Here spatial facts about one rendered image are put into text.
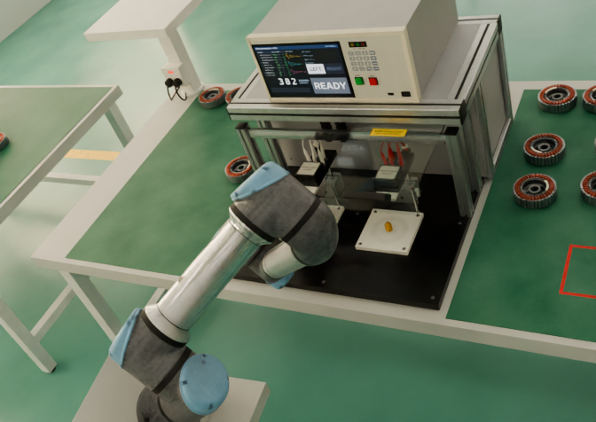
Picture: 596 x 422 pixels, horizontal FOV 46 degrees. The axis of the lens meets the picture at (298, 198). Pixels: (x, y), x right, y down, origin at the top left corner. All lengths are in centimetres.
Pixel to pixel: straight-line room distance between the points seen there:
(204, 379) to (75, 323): 194
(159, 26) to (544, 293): 148
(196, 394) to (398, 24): 95
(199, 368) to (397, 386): 119
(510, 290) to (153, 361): 85
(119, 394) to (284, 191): 62
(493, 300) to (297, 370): 114
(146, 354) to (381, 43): 88
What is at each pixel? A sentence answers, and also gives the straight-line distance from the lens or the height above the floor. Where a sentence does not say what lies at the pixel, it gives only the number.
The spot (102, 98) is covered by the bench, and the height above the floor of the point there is 75.
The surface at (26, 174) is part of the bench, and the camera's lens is 300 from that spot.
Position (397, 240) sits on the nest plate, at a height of 78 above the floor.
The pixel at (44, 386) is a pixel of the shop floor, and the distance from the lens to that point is 324.
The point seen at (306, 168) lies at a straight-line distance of 200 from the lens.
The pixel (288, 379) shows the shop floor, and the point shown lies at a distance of 271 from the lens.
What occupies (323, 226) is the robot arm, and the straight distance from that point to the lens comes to 141.
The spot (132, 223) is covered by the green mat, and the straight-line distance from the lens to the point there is 241.
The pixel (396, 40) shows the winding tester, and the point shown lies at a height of 129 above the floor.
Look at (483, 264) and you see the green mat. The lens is 184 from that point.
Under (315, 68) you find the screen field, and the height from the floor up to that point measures 122.
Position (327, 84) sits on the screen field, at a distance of 185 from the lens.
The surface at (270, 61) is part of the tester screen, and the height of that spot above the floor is 125.
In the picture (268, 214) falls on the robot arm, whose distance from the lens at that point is 140.
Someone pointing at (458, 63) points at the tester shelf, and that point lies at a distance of 190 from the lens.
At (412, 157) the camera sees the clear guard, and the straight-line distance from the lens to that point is 170.
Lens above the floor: 211
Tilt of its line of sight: 38 degrees down
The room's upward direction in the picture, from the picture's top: 21 degrees counter-clockwise
